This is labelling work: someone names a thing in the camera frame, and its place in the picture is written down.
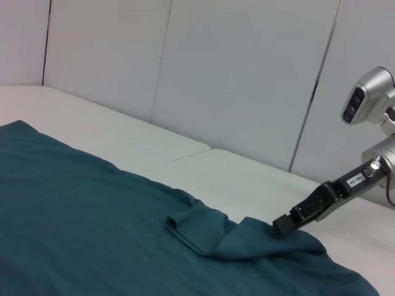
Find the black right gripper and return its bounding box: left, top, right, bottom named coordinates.
left=272, top=165, right=387, bottom=237

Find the teal blue shirt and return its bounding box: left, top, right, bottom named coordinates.
left=0, top=119, right=381, bottom=296

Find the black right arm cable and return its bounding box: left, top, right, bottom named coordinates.
left=383, top=184, right=395, bottom=208

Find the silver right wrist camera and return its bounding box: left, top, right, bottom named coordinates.
left=340, top=66, right=395, bottom=137

